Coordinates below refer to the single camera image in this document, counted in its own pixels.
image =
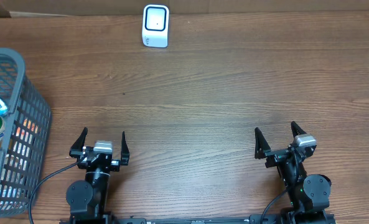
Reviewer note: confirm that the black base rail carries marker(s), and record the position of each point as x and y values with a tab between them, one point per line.
187	221

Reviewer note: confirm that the white barcode scanner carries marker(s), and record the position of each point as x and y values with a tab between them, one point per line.
155	26

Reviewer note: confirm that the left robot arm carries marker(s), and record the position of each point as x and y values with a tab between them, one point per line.
87	197

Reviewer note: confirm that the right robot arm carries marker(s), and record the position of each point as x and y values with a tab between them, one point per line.
308	194

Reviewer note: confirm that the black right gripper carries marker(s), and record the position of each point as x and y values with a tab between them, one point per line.
275	156

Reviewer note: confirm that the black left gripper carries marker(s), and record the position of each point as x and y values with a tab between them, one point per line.
76	150

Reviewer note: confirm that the orange snack packet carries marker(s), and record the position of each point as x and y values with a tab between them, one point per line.
29	127

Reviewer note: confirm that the grey plastic basket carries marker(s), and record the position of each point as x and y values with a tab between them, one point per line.
21	159

